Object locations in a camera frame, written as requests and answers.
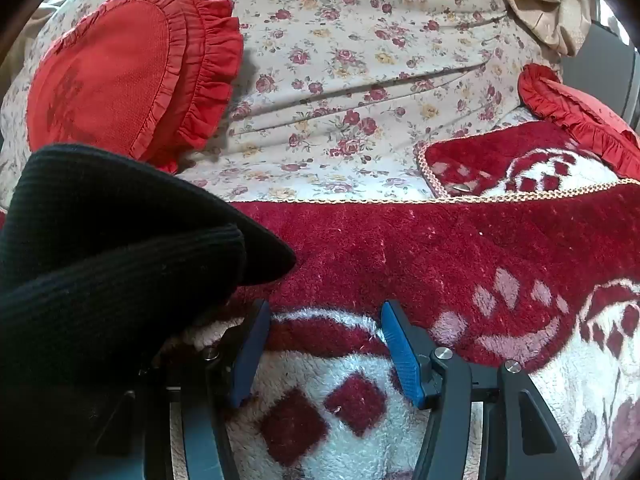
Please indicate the dark grey panel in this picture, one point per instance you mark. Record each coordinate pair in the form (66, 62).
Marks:
(600, 70)

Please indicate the red heart-shaped ruffled pillow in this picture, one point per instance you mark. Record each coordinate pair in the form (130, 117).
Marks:
(115, 75)

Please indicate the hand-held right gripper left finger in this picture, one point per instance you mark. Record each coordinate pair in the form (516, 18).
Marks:
(247, 360)

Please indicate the floral sofa cover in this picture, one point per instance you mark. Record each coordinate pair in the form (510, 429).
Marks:
(350, 35)

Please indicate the black pants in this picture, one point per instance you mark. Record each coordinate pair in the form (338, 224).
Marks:
(100, 240)

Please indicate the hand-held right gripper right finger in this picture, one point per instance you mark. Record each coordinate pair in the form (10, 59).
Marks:
(402, 355)

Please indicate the red and white plush blanket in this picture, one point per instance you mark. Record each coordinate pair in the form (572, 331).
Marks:
(400, 250)

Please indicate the beige cloth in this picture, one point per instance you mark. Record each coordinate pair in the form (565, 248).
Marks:
(540, 0)

